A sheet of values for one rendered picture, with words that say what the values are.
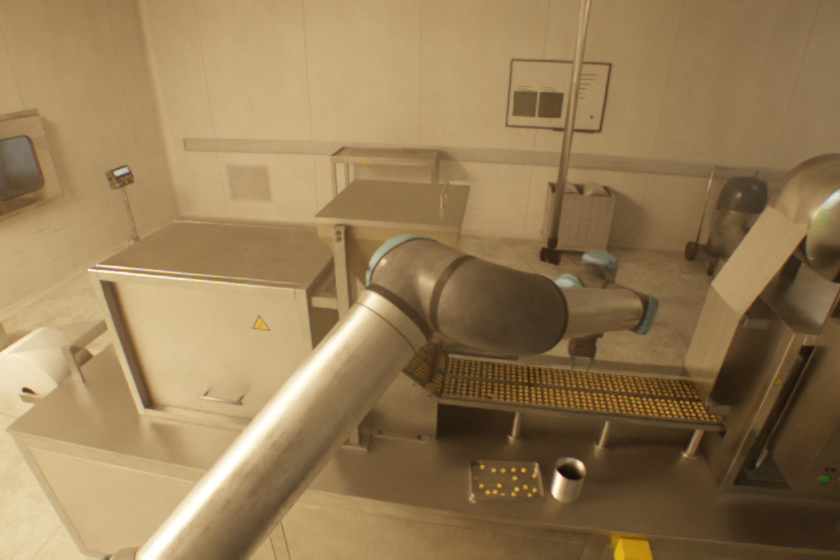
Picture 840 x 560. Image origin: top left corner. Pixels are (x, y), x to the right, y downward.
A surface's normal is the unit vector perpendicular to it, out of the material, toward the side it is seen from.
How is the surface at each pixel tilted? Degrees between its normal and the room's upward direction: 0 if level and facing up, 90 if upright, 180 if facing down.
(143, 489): 90
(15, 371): 90
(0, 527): 0
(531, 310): 61
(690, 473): 0
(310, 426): 54
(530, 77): 90
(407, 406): 90
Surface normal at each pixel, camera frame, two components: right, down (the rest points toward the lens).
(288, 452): 0.28, -0.17
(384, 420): -0.15, 0.45
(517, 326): 0.17, 0.30
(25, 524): 0.01, -0.89
